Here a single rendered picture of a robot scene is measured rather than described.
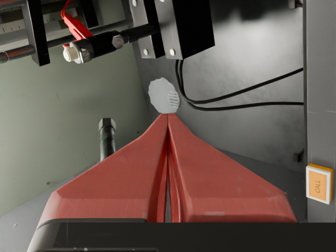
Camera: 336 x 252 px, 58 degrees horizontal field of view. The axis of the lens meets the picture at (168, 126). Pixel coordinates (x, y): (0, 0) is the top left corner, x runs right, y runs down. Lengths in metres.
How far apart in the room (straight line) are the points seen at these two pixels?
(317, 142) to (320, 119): 0.03
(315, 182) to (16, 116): 0.56
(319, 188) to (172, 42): 0.29
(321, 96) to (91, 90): 0.52
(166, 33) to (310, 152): 0.26
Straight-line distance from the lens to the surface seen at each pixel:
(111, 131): 0.39
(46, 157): 0.74
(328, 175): 0.44
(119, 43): 0.41
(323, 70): 0.39
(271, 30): 0.55
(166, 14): 0.47
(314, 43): 0.39
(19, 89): 0.69
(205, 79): 0.66
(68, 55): 0.41
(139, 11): 0.51
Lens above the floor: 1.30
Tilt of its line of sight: 35 degrees down
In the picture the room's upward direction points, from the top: 121 degrees counter-clockwise
